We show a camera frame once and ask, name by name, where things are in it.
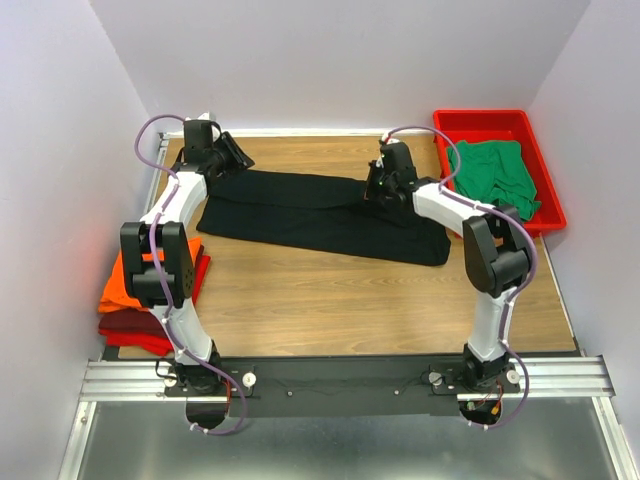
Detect black t shirt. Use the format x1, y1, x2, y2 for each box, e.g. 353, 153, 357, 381
196, 170, 451, 267

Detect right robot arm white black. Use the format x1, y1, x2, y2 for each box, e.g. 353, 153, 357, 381
365, 139, 537, 392

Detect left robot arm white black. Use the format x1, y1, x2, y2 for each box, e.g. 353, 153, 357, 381
120, 114, 254, 396

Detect green t shirt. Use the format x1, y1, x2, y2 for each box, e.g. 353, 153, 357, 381
453, 140, 541, 222

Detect red plastic bin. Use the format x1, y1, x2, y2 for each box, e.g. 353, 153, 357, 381
433, 109, 566, 237

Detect orange folded t shirt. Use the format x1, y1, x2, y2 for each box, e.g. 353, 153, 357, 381
98, 237, 211, 314

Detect red folded t shirt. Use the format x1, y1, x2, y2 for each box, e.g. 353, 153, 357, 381
103, 254, 213, 358

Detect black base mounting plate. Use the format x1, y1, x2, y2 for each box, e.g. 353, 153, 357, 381
164, 353, 521, 420

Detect aluminium frame rail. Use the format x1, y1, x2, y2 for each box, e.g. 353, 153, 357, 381
80, 357, 615, 402

